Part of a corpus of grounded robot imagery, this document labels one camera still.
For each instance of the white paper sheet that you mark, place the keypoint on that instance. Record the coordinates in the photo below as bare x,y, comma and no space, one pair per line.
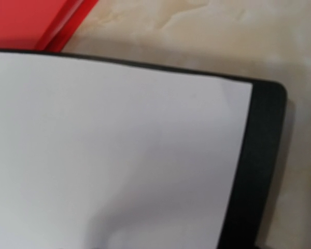
106,150

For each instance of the black book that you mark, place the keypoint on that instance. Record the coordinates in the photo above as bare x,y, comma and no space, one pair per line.
259,155

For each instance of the red file folder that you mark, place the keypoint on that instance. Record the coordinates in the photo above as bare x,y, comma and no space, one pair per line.
45,25

